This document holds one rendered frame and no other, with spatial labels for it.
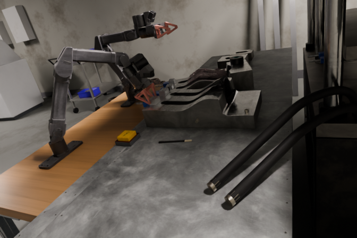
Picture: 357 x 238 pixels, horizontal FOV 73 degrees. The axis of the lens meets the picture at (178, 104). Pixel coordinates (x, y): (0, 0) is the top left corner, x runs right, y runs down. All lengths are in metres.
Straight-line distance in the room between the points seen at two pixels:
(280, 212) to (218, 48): 3.43
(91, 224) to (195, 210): 0.29
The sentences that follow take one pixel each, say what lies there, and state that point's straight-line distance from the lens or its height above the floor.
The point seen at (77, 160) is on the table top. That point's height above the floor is 0.80.
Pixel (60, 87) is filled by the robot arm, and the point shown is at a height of 1.09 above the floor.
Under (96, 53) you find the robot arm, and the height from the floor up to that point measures 1.18.
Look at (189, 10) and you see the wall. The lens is 3.98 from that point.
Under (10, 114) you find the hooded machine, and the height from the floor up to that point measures 0.14.
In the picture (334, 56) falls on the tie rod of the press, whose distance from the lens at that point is 1.00.
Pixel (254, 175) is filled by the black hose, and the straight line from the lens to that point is 0.69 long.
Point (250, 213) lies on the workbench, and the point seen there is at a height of 0.80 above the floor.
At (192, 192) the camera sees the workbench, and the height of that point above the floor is 0.80.
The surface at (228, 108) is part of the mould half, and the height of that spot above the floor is 0.86.
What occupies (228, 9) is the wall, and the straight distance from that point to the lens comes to 3.82.
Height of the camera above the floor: 1.28
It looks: 21 degrees down
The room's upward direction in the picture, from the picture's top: 13 degrees counter-clockwise
